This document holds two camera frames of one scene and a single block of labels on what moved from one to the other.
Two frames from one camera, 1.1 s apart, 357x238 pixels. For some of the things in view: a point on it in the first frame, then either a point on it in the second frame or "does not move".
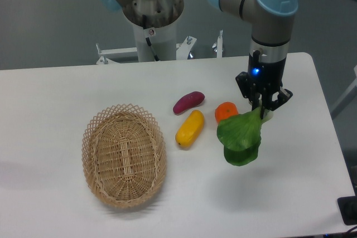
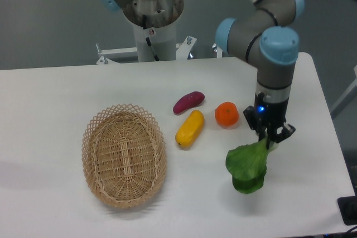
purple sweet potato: (188, 101) does not move
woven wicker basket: (124, 153) does not move
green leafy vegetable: (240, 136) -> (247, 165)
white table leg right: (347, 98) does not move
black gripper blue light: (266, 78) -> (264, 113)
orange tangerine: (224, 110) does not move
